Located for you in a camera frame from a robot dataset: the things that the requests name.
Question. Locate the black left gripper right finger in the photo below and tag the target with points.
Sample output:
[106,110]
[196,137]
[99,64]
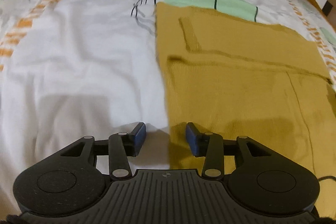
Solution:
[209,146]

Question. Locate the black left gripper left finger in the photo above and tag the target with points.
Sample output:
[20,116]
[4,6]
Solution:
[123,145]

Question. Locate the mustard yellow knit garment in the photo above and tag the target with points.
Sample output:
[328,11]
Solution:
[234,77]

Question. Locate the white patterned bed sheet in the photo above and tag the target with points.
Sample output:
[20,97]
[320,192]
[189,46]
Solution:
[90,67]

